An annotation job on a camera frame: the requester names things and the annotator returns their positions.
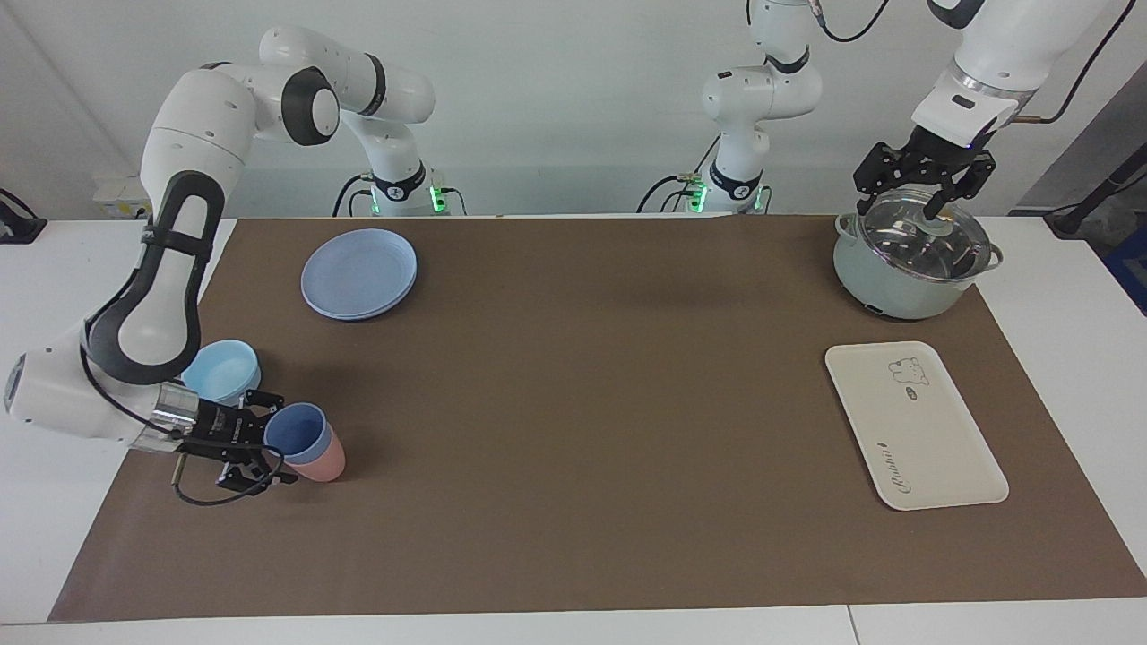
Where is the blue cup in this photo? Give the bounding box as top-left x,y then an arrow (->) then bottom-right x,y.
263,402 -> 329,465

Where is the pink cup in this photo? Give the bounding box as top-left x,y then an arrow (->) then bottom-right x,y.
285,421 -> 347,483

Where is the cream tray with rabbit print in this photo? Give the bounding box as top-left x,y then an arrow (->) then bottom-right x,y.
824,340 -> 1010,512

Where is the glass pot lid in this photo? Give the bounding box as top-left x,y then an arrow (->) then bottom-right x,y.
856,186 -> 994,283

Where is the light blue bowl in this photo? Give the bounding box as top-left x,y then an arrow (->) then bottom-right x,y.
179,340 -> 262,409

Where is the pale green cooking pot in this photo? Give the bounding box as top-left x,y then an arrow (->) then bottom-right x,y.
832,211 -> 1005,321

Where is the lavender blue plate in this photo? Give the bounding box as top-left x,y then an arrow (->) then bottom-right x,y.
300,228 -> 419,322

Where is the black tripod leg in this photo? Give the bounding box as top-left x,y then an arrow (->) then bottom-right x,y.
1044,143 -> 1147,238

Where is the black stand foot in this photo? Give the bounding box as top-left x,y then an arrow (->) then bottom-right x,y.
0,188 -> 47,245

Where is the brown paper table mat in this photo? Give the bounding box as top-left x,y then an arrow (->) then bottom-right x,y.
49,215 -> 1147,622

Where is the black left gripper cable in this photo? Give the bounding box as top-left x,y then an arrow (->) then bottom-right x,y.
1017,0 -> 1139,125

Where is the black base cable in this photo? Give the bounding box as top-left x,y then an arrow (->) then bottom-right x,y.
636,134 -> 722,214
333,170 -> 373,218

